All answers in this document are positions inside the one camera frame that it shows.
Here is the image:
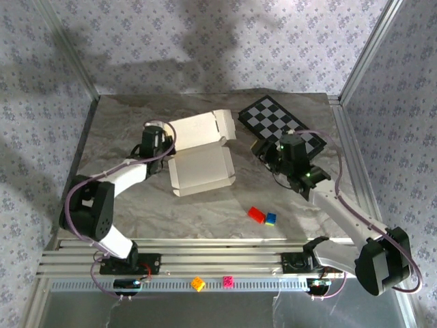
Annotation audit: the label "yellow and white paper box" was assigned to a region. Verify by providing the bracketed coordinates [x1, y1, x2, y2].
[166, 109, 238, 198]

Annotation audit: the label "black folding chessboard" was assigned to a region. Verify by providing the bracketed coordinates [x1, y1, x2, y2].
[238, 95, 327, 161]

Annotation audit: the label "red toy brick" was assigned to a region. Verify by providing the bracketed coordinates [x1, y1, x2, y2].
[247, 206, 266, 225]

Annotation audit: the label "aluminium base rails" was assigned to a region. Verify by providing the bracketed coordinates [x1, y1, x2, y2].
[36, 237, 410, 278]

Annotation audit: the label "small right circuit board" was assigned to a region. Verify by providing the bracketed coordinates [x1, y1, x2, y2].
[305, 278, 333, 295]

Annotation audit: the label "small circuit board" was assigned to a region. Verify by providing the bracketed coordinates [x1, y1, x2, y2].
[305, 278, 333, 295]
[113, 278, 143, 297]

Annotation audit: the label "small left circuit board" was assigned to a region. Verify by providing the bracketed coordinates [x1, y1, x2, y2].
[113, 278, 143, 297]

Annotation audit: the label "orange toy brick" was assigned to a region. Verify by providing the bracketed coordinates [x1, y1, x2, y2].
[190, 275, 207, 293]

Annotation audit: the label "grey metal sheet panel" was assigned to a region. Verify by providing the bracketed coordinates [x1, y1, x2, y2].
[37, 290, 419, 328]

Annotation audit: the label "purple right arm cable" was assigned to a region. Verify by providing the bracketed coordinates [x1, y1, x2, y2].
[293, 128, 424, 302]

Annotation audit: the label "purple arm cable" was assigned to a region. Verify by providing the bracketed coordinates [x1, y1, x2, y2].
[293, 128, 424, 302]
[63, 119, 178, 303]

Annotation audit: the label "aluminium side rail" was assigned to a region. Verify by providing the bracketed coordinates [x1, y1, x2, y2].
[329, 95, 389, 240]

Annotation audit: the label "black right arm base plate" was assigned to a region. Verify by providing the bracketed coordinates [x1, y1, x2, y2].
[281, 251, 344, 274]

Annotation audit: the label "aluminium frame post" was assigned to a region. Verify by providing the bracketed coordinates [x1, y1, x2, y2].
[36, 0, 100, 100]
[339, 0, 406, 102]

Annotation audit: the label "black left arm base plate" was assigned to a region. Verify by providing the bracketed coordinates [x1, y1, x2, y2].
[98, 252, 162, 276]

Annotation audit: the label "slotted grey cable duct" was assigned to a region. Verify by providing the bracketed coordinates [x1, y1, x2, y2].
[51, 278, 330, 292]

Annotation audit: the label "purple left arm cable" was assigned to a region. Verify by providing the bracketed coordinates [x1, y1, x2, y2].
[63, 119, 178, 303]

